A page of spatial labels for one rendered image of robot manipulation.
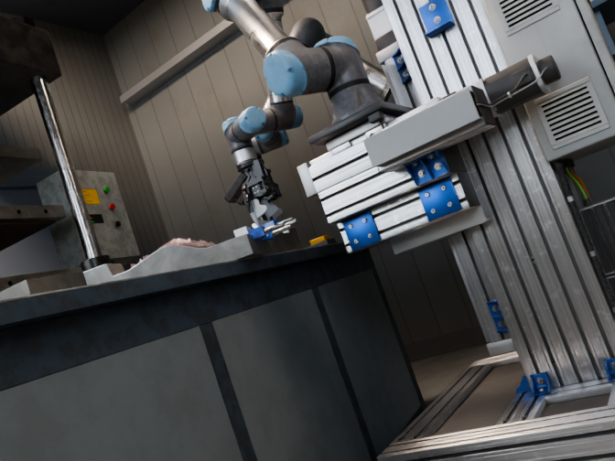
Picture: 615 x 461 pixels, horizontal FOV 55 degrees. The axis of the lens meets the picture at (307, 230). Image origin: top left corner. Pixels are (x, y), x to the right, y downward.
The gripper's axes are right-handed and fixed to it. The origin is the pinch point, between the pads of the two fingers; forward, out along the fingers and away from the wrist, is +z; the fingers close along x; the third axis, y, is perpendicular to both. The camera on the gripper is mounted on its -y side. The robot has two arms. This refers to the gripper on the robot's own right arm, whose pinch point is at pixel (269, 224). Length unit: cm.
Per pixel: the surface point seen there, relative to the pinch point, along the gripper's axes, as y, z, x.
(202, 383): 16, 40, -87
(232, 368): 16, 40, -75
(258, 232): 26, 10, -57
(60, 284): 1, 10, -103
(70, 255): -82, -18, -17
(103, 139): -213, -149, 184
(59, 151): -61, -54, -27
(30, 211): -66, -32, -43
